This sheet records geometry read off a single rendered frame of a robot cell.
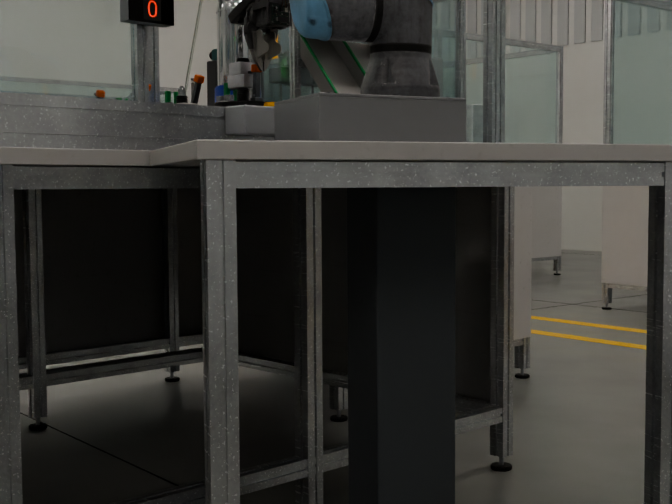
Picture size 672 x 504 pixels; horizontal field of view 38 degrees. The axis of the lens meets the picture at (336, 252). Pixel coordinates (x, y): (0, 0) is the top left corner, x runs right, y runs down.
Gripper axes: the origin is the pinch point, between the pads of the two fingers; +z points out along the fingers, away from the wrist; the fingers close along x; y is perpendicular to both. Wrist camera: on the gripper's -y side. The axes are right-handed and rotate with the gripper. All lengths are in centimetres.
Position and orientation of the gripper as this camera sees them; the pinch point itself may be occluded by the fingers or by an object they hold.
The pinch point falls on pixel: (260, 66)
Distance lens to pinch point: 230.0
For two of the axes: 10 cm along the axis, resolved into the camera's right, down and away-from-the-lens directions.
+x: 7.3, -0.5, 6.8
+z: 0.1, 10.0, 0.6
